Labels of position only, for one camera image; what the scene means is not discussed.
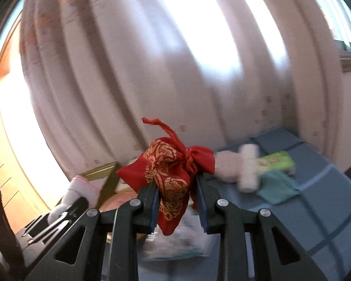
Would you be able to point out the pink trimmed white towel roll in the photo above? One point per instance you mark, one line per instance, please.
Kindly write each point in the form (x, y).
(79, 187)

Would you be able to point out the floral beige curtain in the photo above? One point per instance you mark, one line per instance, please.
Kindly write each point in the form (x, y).
(216, 71)

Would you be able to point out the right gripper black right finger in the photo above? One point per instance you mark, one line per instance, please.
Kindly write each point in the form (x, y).
(246, 236)

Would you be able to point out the red gold embroidered pouch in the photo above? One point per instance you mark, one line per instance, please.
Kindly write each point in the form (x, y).
(172, 166)

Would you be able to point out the cotton swab bag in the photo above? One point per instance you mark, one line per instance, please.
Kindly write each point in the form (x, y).
(187, 241)

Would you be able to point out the teal cloth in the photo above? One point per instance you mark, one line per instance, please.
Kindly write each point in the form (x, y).
(276, 187)

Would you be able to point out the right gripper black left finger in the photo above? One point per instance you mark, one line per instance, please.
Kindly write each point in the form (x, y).
(102, 242)

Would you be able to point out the pink fluffy puff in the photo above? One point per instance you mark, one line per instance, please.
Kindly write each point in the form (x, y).
(227, 166)

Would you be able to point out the green tissue pack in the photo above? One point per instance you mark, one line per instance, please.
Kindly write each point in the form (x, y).
(278, 161)

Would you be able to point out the wooden door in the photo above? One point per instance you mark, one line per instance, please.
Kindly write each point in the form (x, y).
(21, 199)

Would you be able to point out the yellow round tin lid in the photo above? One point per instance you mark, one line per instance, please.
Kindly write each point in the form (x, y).
(117, 200)

